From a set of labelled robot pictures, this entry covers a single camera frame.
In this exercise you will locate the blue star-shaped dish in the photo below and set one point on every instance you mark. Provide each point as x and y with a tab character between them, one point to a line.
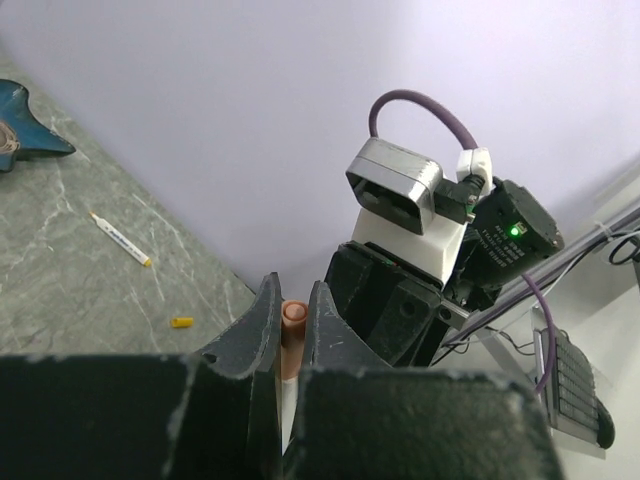
23	136

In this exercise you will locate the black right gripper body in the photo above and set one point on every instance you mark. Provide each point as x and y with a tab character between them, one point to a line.
400	312

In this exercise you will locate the salmon pink pen cap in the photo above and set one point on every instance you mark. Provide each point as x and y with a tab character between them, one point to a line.
293	328

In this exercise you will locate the black keyboard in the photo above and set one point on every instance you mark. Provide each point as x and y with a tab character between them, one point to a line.
569	395

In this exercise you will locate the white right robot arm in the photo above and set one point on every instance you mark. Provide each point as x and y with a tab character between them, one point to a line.
510	234

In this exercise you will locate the white orange pen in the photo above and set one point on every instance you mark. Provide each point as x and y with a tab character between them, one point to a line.
289	396

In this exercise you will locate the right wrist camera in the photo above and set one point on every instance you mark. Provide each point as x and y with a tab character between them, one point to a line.
395	189

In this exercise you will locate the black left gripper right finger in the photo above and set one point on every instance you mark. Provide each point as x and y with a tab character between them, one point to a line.
359	418

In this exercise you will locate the aluminium frame rail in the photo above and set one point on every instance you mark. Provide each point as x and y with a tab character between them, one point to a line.
605	231

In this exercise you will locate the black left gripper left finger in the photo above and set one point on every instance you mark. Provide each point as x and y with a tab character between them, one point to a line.
210	414

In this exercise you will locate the orange pen cap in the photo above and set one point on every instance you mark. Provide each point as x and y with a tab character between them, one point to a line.
181	322

